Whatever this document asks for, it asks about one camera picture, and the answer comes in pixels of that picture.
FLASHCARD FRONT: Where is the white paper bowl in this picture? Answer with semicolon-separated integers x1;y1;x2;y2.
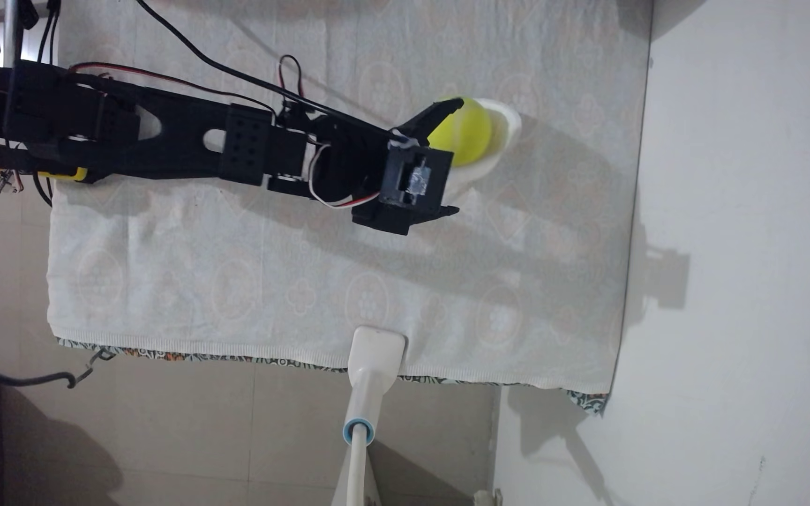
440;98;523;205

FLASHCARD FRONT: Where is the metal pole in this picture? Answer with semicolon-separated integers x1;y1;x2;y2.
1;0;23;67

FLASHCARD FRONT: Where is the yellow tennis ball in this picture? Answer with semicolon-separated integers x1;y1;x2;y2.
427;96;495;167

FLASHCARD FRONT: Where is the black cable with hook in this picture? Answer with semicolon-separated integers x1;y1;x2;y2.
0;348;116;389

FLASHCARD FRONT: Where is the white patterned cloth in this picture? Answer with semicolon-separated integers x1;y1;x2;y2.
46;0;653;414

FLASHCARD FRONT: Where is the black camera cable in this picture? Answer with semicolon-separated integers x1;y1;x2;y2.
136;0;406;138

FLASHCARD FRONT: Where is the white gooseneck clamp holder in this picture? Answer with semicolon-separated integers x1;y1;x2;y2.
331;325;406;506

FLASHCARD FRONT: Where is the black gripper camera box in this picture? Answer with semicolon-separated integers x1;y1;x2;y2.
377;144;455;220

